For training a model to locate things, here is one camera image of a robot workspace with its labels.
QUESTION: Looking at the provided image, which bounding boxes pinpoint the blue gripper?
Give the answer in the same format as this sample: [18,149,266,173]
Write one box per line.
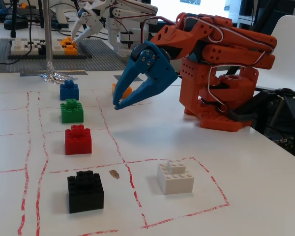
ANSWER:
[112,40,179,111]

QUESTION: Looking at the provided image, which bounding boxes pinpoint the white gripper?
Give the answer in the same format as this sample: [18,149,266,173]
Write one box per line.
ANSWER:
[71,0,114,43]

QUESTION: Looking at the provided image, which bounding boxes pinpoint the black toy brick block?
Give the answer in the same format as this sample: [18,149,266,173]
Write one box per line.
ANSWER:
[67,170,105,214]

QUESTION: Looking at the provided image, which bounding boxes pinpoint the grey tape marker patch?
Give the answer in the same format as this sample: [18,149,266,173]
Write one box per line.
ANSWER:
[114,74,145,82]

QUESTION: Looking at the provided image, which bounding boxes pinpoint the orange toy brick block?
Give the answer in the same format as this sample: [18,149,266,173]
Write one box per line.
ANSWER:
[112,83,133,99]

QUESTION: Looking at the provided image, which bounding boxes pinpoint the blue toy brick block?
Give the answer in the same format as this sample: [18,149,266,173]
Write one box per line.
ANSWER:
[59,80,80,101]

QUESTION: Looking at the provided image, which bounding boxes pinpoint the green toy brick block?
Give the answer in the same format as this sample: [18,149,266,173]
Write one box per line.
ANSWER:
[60,98,85,123]

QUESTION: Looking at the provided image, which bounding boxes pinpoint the red toy brick block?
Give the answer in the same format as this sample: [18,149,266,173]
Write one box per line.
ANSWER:
[64,124,93,155]

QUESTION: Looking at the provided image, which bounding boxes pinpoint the white toy brick block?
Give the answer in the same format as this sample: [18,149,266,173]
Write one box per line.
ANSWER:
[156,158,195,195]

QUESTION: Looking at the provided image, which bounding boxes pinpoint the orange brick stack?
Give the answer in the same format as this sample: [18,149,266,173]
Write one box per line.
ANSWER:
[59,36,78,56]

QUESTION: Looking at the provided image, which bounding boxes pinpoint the white printed stand part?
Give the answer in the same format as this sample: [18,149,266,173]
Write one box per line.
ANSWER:
[50,0,70,28]

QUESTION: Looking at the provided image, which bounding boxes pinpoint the dark grey brick strip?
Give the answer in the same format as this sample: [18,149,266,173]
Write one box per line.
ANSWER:
[7,41,93,59]

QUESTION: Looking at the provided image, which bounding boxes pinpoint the large grey studded baseplate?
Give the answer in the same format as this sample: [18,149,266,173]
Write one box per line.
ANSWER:
[0,38,133,74]

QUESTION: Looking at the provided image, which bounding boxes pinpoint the shiny metal pole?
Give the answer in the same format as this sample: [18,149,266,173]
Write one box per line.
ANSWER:
[43,0,54,74]

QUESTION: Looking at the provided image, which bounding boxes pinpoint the black and white brick cluster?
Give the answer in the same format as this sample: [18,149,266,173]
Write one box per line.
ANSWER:
[27,39,64,56]

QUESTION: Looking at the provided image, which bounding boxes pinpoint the crumpled silver foil tape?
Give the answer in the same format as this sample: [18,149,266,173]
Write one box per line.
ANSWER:
[35,60,79,85]

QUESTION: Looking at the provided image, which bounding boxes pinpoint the long grey tape strip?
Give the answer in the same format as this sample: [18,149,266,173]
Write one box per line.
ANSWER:
[20,69,86,77]

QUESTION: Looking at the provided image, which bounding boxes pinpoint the thin black stand pole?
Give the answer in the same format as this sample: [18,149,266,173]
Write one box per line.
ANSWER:
[10,0,17,38]

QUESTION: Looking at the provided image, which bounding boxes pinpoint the bright white screen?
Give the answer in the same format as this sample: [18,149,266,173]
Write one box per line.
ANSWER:
[151,0,236,25]

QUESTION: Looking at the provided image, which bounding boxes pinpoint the black desk clamp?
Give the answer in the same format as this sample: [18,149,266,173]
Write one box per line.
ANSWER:
[227,88,295,123]

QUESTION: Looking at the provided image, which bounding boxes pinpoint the white plastic chair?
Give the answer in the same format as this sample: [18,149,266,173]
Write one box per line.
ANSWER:
[254,15,295,92]

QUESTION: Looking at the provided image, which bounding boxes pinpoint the small electronics board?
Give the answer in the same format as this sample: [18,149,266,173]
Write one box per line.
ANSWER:
[272,136,295,151]

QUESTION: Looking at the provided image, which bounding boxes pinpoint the white arm servo cable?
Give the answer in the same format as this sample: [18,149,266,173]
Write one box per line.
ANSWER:
[184,14,277,114]

